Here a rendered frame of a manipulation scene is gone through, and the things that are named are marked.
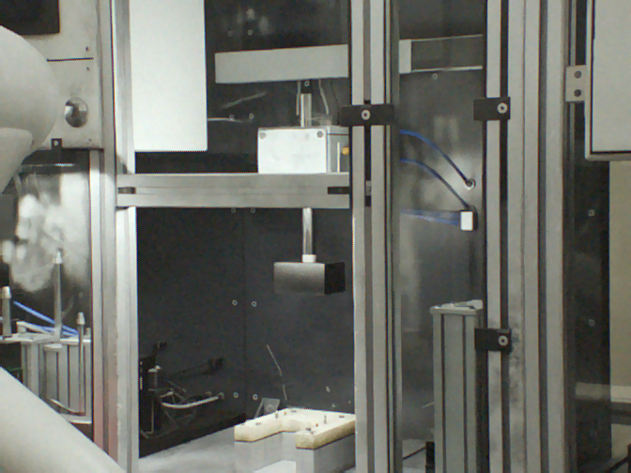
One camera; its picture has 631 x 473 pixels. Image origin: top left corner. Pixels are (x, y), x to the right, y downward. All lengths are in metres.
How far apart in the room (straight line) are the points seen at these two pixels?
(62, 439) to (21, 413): 0.04
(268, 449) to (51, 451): 0.92
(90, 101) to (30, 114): 0.56
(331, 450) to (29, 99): 0.78
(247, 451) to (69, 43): 0.62
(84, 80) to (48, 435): 0.91
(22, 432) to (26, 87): 0.38
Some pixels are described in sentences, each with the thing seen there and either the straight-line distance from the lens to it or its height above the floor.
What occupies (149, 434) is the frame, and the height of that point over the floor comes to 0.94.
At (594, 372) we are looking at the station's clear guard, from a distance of 1.46.
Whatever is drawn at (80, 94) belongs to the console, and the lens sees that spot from 1.77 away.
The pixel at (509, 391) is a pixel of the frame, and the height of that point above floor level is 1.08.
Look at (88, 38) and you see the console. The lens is 1.76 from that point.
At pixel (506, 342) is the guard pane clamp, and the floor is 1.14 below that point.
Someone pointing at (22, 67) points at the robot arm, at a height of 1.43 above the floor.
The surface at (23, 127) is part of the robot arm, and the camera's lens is 1.20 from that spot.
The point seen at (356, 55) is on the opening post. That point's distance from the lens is 1.54.
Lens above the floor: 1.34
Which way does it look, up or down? 3 degrees down
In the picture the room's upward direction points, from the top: 1 degrees counter-clockwise
